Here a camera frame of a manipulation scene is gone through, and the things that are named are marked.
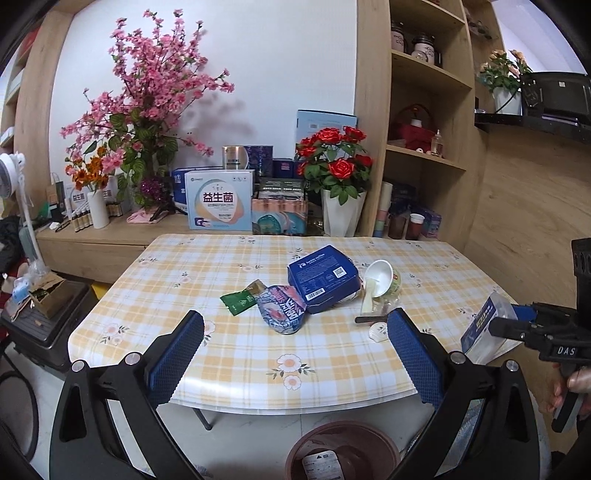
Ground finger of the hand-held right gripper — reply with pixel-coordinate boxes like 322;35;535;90
488;318;555;354
510;302;575;326

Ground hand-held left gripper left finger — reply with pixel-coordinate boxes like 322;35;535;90
50;310;205;480

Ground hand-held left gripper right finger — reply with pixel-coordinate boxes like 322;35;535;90
387;308;548;480

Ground clear plastic packet blue print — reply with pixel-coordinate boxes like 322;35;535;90
461;292;519;366

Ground green foil sachet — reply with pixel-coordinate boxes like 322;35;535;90
220;281;264;317

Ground white paper bowl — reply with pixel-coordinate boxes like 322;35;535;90
365;259;403;302

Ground brown round trash bin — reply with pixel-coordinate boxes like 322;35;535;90
285;421;402;480

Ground blue pink snack bag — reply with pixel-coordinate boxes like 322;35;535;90
255;285;308;334

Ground dark blue cardboard box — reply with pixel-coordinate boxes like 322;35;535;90
287;244;361;315

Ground person's right hand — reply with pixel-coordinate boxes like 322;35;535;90
551;368;591;415

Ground black hard case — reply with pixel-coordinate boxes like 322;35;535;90
0;279;99;376

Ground small blue purple box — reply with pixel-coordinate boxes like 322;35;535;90
422;208;443;239

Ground low wooden sideboard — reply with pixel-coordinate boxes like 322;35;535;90
34;212;160;283

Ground white labelled packet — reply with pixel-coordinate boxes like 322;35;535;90
302;451;345;480

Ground open cardboard box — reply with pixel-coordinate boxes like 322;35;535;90
28;271;68;315

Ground small black tripod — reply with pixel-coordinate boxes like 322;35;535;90
150;200;184;222

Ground stack of pastel paper cups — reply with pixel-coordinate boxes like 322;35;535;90
375;181;393;238

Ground white faceted vase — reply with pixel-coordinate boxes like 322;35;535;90
321;188;368;238

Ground white pastel product box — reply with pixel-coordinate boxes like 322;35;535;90
185;170;254;230

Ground dark blue printed box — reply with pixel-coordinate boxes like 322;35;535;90
392;182;417;215

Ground white ribbed vase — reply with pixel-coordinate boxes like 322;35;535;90
87;188;110;230

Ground row of small amber bottles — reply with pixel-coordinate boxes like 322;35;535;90
68;203;125;232

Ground purple artificial flower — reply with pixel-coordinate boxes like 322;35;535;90
139;178;168;205

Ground shrink-wrapped peach teal pack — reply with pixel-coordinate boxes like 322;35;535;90
252;198;309;237

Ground black counter ledge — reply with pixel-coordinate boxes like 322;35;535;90
475;111;591;137

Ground brown paper bag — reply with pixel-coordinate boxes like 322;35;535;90
46;173;68;217

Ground flat dark box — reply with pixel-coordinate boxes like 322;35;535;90
257;178;305;202

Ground pile of dark clothes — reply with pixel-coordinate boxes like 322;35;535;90
0;217;22;278

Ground orange artificial flowers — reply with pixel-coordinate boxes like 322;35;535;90
65;156;112;192

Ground silver box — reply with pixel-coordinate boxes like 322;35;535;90
222;146;250;172

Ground red gift basket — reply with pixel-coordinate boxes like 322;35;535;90
390;105;435;151

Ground white flower pot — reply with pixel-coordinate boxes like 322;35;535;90
493;88;523;116

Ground dark blue patterned box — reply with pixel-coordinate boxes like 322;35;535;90
244;145;274;178

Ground red artificial roses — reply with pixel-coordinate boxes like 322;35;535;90
295;127;374;206

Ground black boxy device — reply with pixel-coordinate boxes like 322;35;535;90
522;71;591;121

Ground peach artificial roses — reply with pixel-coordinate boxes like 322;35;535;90
478;48;533;95

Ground white standing fan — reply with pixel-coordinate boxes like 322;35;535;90
0;151;40;278

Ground large light blue box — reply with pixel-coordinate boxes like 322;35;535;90
295;109;358;160

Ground wooden shelf unit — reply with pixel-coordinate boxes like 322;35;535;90
355;0;492;241

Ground pink blossom artificial plant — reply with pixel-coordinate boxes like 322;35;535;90
59;7;236;208

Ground narrow wooden bookcase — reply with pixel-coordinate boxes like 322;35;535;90
0;0;75;158

